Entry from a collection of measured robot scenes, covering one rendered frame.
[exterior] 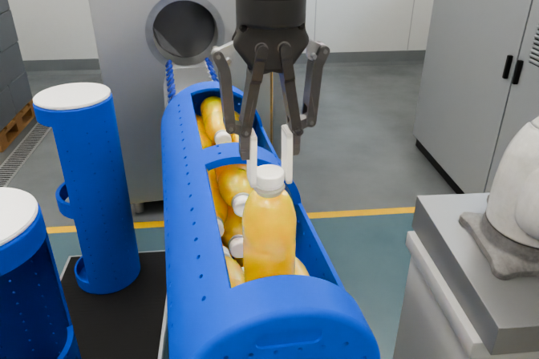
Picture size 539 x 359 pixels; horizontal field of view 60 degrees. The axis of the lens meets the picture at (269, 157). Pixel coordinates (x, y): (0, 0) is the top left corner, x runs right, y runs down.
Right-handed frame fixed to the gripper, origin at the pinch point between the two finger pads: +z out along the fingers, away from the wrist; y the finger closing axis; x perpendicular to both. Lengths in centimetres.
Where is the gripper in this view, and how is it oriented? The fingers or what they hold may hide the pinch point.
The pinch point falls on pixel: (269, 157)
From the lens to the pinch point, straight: 58.5
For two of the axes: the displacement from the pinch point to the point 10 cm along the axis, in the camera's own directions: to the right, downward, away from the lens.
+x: 2.1, 4.6, -8.6
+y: -9.8, 0.9, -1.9
